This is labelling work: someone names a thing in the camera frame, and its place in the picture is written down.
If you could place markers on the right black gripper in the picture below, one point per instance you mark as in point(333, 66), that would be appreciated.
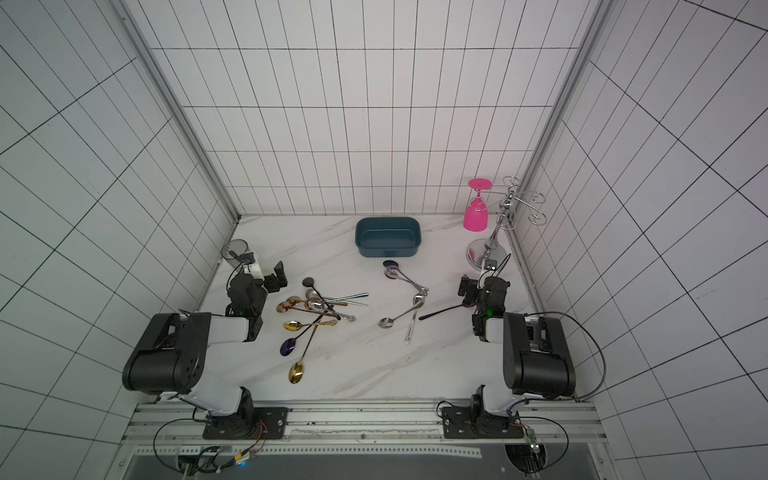
point(470, 289)

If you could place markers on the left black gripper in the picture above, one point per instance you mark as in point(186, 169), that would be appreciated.
point(271, 279)

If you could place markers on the silver spoon pile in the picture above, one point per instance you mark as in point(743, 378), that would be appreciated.
point(315, 302)

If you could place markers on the teal plastic storage box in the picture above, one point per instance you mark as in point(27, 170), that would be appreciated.
point(379, 237)

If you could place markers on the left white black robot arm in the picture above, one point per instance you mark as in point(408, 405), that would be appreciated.
point(171, 354)

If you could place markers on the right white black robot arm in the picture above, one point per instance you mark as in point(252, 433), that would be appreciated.
point(535, 358)

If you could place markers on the black spoon right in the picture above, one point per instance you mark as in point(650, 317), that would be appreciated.
point(433, 314)

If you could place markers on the copper spoon upper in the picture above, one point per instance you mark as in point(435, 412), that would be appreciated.
point(294, 300)

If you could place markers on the short gold spoon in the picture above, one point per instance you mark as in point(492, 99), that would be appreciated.
point(295, 326)

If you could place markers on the purple bowl dark spoon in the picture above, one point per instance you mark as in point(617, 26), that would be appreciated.
point(288, 346)

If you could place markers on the long gold spoon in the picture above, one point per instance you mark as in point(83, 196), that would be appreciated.
point(297, 370)

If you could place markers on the grey translucent cup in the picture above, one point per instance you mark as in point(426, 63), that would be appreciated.
point(233, 251)

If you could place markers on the chrome wine glass rack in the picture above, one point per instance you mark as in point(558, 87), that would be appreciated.
point(487, 254)

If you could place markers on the pink upside-down wine glass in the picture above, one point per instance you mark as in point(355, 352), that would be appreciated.
point(476, 216)

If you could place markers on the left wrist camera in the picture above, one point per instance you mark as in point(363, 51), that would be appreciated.
point(250, 266)

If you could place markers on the silver spoon clear handle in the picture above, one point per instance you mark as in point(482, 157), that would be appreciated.
point(412, 323)

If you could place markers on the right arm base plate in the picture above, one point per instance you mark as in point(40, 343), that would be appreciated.
point(460, 423)

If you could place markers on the aluminium mounting rail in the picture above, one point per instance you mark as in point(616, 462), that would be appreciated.
point(368, 426)

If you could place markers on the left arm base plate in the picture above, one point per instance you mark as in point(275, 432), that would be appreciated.
point(267, 423)

